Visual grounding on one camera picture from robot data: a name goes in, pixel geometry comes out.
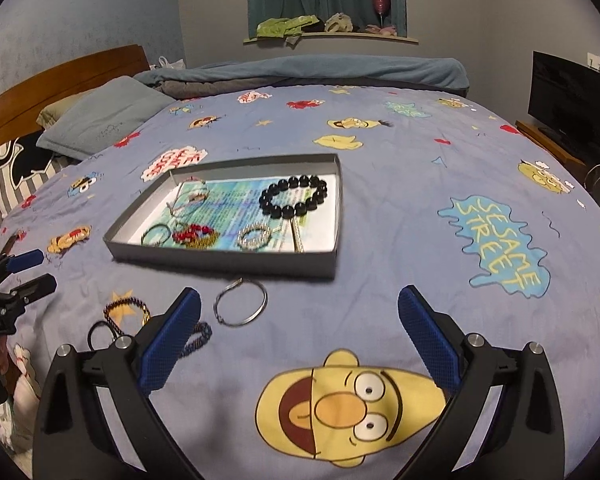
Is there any wooden headboard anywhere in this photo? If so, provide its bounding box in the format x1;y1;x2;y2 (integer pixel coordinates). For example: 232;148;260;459
0;44;151;151

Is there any beige cloth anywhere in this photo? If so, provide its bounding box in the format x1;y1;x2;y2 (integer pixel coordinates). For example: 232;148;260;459
325;12;353;35

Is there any wooden television stand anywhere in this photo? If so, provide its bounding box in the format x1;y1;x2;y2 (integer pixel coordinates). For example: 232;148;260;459
515;120;588;166

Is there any shallow grey cardboard box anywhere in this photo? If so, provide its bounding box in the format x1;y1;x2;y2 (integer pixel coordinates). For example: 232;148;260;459
102;152;343;282

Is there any olive pillow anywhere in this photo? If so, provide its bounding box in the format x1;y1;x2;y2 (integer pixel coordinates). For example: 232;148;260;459
36;92;88;128

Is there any white cable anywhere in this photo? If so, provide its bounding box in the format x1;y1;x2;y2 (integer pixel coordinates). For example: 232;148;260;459
582;157;600;193

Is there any black television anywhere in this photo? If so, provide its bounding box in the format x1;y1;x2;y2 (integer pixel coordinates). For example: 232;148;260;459
527;51;600;153

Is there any blue blanket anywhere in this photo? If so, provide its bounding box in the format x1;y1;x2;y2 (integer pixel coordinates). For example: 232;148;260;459
132;55;471;93

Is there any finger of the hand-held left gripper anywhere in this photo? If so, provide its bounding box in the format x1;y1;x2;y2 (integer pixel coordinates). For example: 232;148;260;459
0;249;45;291
0;274;58;311

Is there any green printed paper sheet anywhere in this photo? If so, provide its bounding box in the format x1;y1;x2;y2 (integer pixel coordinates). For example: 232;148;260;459
167;174;342;252

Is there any grey-blue pillow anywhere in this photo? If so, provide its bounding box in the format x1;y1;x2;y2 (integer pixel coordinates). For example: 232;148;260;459
36;76;173;161

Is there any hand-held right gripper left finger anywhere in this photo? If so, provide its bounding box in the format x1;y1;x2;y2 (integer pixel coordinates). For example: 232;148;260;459
32;286;203;480

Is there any large black bead bracelet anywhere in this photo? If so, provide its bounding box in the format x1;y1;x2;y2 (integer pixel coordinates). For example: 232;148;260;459
258;174;329;220

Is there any silver bangle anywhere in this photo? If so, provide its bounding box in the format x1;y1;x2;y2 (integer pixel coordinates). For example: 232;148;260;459
214;277;269;329

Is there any grey blanket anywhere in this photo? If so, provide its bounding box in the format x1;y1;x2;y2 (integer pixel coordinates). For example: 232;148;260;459
160;79;221;100

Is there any red charm bracelet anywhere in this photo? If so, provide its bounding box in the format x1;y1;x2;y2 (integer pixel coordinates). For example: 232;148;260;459
171;224;217;250

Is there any striped black print pillow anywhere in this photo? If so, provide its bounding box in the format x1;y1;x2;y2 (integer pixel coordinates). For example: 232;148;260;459
0;132;76;218

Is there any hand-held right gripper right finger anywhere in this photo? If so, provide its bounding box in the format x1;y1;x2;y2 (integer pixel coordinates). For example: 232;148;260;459
397;285;566;480

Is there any small dark bead bracelet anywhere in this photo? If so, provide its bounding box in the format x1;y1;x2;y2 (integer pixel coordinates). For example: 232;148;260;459
103;297;152;334

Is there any white pearl bracelet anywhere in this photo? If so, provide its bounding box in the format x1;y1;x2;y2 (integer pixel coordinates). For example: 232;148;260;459
236;224;274;252

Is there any green charm bracelet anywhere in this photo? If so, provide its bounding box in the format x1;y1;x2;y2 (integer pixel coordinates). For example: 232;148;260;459
141;223;172;247

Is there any cartoon printed blue bedsheet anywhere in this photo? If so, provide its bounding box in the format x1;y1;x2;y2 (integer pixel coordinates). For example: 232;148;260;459
0;82;600;480

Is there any green cloth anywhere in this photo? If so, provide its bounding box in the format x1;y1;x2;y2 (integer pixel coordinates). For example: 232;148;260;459
256;16;321;41

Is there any blue beaded bracelet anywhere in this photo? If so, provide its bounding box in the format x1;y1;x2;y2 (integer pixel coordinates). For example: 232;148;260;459
179;322;213;359

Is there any gold pearl hair clip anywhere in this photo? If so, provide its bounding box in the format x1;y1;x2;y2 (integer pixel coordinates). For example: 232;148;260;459
289;214;307;254

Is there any pink cord bracelet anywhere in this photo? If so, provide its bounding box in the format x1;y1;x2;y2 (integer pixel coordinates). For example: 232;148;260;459
166;179;209;217

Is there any black hair tie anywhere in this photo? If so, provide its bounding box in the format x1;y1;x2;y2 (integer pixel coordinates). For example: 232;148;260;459
87;320;133;352

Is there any floral cloth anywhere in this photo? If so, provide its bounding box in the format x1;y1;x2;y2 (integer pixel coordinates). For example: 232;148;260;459
0;340;42;443

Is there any wooden windowsill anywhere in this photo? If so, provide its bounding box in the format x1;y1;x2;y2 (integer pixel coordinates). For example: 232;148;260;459
242;31;420;45

